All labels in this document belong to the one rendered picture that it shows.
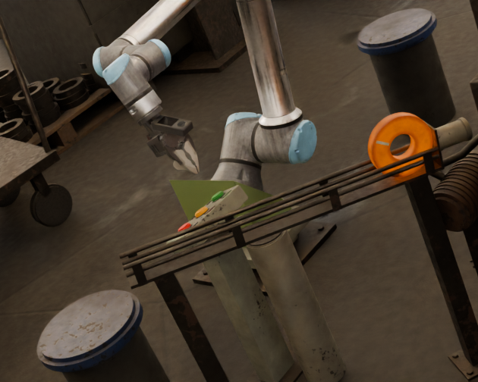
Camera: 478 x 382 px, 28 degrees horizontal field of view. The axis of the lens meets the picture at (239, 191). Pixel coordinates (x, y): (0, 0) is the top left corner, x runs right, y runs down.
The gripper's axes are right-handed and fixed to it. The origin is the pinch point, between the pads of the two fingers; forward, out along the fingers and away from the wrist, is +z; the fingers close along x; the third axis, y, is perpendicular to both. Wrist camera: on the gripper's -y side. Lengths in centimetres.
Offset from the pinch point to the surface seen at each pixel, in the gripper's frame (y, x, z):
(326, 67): 125, -191, 25
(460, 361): -30, -12, 84
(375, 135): -57, -7, 13
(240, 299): 6.4, 10.2, 37.4
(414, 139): -60, -14, 20
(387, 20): 37, -144, 12
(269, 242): -16.0, 6.3, 25.1
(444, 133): -64, -20, 23
